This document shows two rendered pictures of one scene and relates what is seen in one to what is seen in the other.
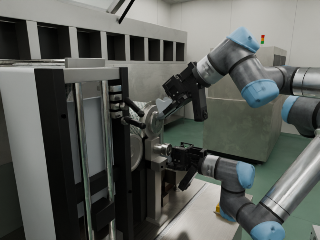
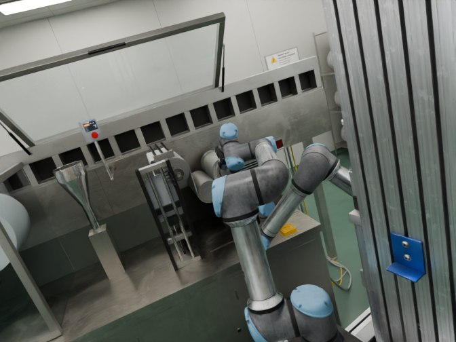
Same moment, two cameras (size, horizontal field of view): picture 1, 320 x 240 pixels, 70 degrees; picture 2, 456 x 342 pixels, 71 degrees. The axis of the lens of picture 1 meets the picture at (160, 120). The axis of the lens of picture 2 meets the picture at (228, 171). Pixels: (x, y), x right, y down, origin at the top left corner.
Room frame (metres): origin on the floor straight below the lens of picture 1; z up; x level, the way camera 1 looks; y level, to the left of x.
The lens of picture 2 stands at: (-0.42, -1.07, 1.75)
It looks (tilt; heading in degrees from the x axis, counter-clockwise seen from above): 17 degrees down; 42
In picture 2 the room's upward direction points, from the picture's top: 17 degrees counter-clockwise
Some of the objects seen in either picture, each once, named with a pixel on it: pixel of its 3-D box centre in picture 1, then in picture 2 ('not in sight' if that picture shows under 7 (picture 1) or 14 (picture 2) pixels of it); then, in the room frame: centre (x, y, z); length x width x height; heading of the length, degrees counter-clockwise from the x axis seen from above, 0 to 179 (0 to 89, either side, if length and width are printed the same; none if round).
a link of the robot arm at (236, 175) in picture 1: (234, 173); (263, 205); (0.66, -0.24, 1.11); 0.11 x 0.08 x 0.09; 56
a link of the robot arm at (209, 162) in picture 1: (210, 166); not in sight; (0.70, -0.17, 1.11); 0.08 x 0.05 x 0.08; 146
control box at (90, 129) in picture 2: not in sight; (91, 130); (0.32, 0.35, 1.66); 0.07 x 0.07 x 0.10; 75
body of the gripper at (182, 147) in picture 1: (189, 158); not in sight; (0.75, -0.10, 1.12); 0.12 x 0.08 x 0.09; 56
